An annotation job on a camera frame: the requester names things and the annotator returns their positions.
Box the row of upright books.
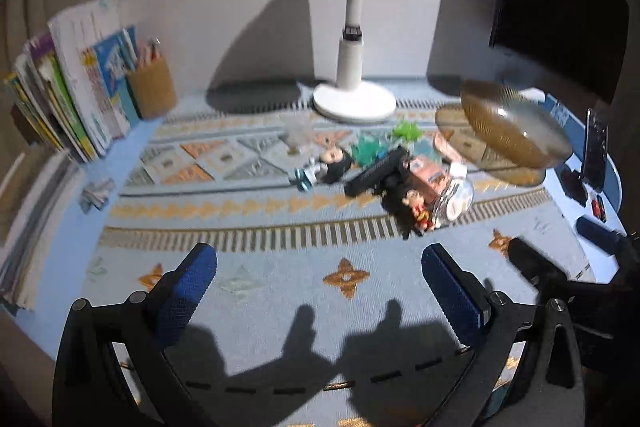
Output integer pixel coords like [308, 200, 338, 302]
[6, 0, 140, 162]

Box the white small cube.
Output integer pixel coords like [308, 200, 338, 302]
[448, 161, 468, 179]

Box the pink card box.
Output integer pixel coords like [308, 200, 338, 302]
[408, 155, 450, 196]

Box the white desk lamp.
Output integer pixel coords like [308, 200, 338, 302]
[311, 0, 442, 125]

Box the brown pen holder cup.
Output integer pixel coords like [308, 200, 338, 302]
[128, 39, 178, 120]

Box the folded paper crane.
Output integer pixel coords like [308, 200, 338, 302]
[79, 178, 116, 215]

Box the clear plastic toy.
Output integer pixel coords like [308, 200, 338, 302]
[281, 116, 314, 156]

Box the teal plastic toy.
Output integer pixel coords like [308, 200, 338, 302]
[350, 132, 390, 168]

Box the small red black object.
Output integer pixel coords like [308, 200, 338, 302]
[590, 192, 608, 223]

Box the amber ribbed glass bowl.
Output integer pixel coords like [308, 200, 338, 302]
[460, 79, 573, 170]

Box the black rectangular box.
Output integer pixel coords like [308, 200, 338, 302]
[344, 146, 409, 197]

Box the light green plastic toy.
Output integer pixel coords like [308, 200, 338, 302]
[390, 119, 423, 144]

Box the blue lego piece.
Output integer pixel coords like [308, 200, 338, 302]
[542, 94, 572, 128]

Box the patterned blue table mat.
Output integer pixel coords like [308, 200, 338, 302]
[81, 101, 593, 426]

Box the red cartoon figurine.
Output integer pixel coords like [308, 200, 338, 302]
[382, 178, 438, 239]

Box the black monitor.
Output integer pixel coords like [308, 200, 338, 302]
[489, 0, 629, 102]

